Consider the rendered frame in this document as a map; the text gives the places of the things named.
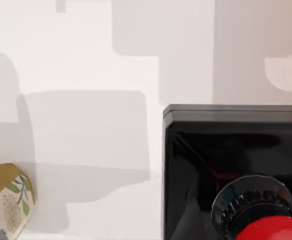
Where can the black bottle with red cap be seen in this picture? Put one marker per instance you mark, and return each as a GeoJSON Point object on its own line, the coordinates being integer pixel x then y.
{"type": "Point", "coordinates": [226, 150]}

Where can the olive floral patterned box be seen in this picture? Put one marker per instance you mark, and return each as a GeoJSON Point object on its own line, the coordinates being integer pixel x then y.
{"type": "Point", "coordinates": [6, 200]}

